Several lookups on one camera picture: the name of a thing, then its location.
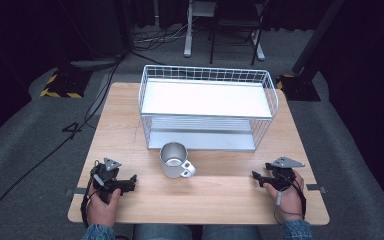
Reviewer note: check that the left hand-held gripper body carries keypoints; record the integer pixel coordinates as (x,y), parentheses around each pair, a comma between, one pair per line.
(105,175)

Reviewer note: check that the person's right hand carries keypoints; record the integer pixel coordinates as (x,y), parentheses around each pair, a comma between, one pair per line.
(291,203)

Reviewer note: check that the black metal chair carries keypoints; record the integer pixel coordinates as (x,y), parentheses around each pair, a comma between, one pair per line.
(233,23)

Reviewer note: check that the grey tape strip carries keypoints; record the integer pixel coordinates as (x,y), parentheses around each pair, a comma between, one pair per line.
(77,191)
(316,188)

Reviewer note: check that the person's legs in jeans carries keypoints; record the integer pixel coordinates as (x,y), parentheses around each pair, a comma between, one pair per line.
(196,232)

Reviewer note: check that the person's left hand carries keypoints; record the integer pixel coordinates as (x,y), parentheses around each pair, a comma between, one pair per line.
(101,211)

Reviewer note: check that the black stand base striped tape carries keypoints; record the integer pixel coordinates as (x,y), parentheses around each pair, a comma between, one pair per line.
(65,83)
(298,87)

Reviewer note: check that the black slanted stand pole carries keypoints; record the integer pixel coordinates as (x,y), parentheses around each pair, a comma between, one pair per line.
(316,36)

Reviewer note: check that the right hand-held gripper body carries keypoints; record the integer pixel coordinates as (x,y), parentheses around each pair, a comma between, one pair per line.
(281,178)

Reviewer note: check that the silver metal mug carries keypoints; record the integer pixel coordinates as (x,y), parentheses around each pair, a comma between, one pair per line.
(172,168)

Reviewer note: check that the white metal desk frame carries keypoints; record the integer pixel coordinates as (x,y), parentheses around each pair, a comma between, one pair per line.
(188,33)

